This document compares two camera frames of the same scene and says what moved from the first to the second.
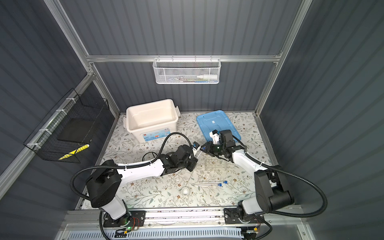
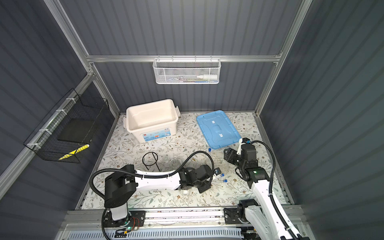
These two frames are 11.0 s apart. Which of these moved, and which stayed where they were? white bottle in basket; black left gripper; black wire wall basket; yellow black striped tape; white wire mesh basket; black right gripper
Moved: black right gripper; black left gripper
Stayed: yellow black striped tape; white bottle in basket; white wire mesh basket; black wire wall basket
